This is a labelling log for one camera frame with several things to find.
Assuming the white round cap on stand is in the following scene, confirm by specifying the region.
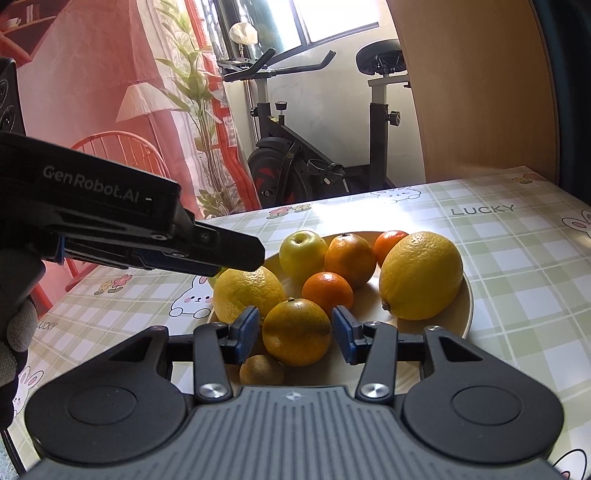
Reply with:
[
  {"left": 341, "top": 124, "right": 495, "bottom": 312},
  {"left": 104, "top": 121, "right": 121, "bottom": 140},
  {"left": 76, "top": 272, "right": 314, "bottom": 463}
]
[{"left": 229, "top": 22, "right": 258, "bottom": 46}]

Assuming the person's left hand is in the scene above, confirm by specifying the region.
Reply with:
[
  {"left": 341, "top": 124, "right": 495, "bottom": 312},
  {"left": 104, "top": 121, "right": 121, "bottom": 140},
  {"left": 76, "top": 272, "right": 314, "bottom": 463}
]
[{"left": 0, "top": 249, "right": 44, "bottom": 432}]

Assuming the bright orange tangerine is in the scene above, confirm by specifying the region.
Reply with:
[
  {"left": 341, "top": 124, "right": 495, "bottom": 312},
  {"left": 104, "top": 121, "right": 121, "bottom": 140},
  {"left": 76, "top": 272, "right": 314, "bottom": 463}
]
[
  {"left": 373, "top": 230, "right": 409, "bottom": 266},
  {"left": 302, "top": 271, "right": 355, "bottom": 317}
]

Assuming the black exercise bike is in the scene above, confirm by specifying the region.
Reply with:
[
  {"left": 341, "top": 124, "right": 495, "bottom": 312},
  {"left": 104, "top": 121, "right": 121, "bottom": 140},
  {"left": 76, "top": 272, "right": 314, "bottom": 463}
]
[{"left": 217, "top": 39, "right": 411, "bottom": 208}]

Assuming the dark teal curtain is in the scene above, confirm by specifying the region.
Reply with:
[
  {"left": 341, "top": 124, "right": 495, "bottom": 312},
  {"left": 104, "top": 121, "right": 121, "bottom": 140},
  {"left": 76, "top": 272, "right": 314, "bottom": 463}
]
[{"left": 531, "top": 0, "right": 591, "bottom": 204}]

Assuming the wooden board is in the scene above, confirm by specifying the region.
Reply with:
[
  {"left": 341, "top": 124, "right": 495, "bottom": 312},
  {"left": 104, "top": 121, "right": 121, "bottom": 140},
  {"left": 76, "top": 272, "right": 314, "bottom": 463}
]
[{"left": 387, "top": 0, "right": 559, "bottom": 185}]

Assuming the green checked tablecloth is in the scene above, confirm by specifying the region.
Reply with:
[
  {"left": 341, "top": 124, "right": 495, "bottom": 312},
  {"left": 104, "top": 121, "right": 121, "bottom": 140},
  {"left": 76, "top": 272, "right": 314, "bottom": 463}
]
[{"left": 0, "top": 165, "right": 591, "bottom": 480}]

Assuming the pink printed backdrop cloth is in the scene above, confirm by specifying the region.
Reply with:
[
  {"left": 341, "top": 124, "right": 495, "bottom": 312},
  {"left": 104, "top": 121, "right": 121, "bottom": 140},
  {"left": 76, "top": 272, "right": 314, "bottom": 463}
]
[{"left": 0, "top": 0, "right": 241, "bottom": 319}]

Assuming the window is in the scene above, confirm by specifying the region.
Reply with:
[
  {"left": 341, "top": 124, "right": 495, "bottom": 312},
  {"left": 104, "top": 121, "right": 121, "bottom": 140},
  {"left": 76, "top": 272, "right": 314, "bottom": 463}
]
[{"left": 210, "top": 0, "right": 384, "bottom": 61}]

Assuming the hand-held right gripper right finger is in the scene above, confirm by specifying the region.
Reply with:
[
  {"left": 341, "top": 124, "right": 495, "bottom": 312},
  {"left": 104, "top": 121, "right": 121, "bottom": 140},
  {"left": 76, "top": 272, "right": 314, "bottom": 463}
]
[{"left": 331, "top": 305, "right": 485, "bottom": 403}]

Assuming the large yellow lemon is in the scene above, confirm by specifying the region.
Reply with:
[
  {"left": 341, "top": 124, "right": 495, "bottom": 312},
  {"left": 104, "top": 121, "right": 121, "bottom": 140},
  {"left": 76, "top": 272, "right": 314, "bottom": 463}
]
[{"left": 379, "top": 231, "right": 464, "bottom": 321}]

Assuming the small brown kiwi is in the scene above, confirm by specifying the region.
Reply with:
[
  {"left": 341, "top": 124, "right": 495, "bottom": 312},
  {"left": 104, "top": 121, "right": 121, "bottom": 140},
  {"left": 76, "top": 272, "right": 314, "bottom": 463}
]
[{"left": 239, "top": 354, "right": 285, "bottom": 387}]

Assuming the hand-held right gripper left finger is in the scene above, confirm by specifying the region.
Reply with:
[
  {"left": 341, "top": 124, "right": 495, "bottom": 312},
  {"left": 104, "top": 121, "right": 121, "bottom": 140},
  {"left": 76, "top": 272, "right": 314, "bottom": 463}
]
[{"left": 108, "top": 305, "right": 260, "bottom": 401}]

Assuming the dull orange tangerine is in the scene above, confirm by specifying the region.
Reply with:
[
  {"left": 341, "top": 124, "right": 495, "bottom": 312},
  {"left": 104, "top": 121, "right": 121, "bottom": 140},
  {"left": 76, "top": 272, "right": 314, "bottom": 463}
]
[
  {"left": 262, "top": 298, "right": 332, "bottom": 367},
  {"left": 324, "top": 233, "right": 377, "bottom": 291}
]

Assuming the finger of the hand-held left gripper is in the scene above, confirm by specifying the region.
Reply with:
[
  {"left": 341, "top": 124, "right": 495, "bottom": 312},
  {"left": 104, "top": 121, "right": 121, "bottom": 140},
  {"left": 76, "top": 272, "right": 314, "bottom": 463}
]
[{"left": 60, "top": 210, "right": 266, "bottom": 273}]

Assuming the cream round plate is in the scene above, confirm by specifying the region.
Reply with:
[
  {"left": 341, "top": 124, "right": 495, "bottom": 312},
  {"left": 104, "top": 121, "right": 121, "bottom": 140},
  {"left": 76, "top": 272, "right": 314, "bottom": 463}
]
[{"left": 205, "top": 231, "right": 474, "bottom": 388}]

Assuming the yellow-green apple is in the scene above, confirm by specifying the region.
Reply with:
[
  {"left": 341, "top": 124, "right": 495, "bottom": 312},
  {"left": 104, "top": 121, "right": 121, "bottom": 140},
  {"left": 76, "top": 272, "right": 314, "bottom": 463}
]
[{"left": 279, "top": 230, "right": 328, "bottom": 286}]

